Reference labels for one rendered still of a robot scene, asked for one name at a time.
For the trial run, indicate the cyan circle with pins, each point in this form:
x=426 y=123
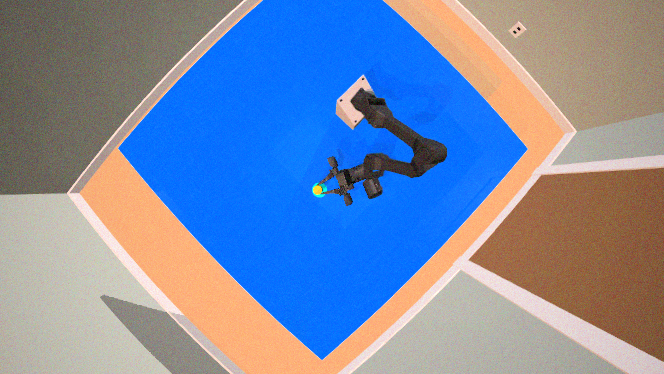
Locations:
x=324 y=190

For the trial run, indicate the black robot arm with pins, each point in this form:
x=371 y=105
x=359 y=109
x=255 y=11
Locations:
x=427 y=153

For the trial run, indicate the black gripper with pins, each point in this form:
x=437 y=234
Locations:
x=347 y=197

